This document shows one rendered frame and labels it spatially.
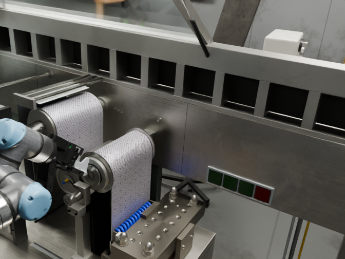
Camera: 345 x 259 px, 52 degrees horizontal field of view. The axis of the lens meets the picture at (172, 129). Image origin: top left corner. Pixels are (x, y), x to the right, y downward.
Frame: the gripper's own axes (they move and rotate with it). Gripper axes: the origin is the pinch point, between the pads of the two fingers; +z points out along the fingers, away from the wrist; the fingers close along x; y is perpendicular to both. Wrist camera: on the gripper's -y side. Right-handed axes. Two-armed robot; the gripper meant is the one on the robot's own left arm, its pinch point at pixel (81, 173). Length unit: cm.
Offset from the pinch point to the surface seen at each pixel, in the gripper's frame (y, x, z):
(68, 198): -8.7, 1.4, 0.8
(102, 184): -0.5, -6.2, 4.3
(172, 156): 19.5, -12.9, 31.3
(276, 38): 237, 37, 288
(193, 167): 18.3, -22.3, 32.3
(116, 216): -8.6, -8.1, 17.6
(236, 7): 308, 125, 335
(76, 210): -11.4, -0.1, 5.8
